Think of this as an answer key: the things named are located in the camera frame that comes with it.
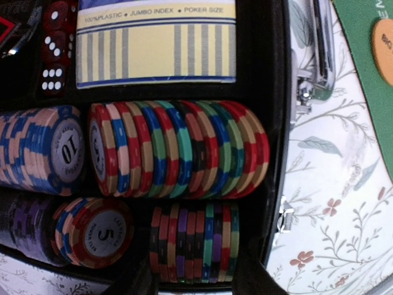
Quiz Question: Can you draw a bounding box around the green round poker mat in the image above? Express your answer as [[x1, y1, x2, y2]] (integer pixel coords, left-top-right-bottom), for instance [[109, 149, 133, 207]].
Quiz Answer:
[[333, 1, 392, 167]]

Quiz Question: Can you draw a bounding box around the red five chip stack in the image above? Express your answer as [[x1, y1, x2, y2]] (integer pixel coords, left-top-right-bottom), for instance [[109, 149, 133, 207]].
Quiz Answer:
[[55, 197, 134, 269]]

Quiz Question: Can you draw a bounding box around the purple chip row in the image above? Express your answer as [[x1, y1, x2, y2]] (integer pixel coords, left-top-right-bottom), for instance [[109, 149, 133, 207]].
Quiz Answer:
[[1, 194, 67, 267]]

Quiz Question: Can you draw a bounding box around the orange big blind button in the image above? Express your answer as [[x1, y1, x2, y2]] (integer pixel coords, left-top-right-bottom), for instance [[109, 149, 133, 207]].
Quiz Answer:
[[371, 18, 393, 86]]

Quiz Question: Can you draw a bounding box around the dark mixed chip row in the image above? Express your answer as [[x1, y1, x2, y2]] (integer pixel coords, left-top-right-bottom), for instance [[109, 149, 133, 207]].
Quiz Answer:
[[149, 202, 240, 284]]

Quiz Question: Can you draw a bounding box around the yellow playing card box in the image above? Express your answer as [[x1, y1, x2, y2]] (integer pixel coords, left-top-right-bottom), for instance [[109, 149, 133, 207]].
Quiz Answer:
[[76, 1, 236, 89]]

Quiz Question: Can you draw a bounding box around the red die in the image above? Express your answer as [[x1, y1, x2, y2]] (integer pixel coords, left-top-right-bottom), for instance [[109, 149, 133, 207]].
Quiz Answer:
[[43, 1, 76, 31], [41, 30, 74, 66], [39, 63, 68, 97]]

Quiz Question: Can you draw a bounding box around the black poker chip case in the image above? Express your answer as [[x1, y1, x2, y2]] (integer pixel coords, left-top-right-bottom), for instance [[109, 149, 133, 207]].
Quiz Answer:
[[1, 1, 335, 294]]

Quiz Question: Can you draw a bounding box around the mixed colour chip row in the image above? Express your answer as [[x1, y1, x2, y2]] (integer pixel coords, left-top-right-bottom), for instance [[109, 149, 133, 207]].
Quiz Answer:
[[88, 100, 270, 199]]

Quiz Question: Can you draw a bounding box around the blue ten chip row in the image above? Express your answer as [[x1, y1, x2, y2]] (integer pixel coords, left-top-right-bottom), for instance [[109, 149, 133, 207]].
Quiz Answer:
[[1, 105, 85, 196]]

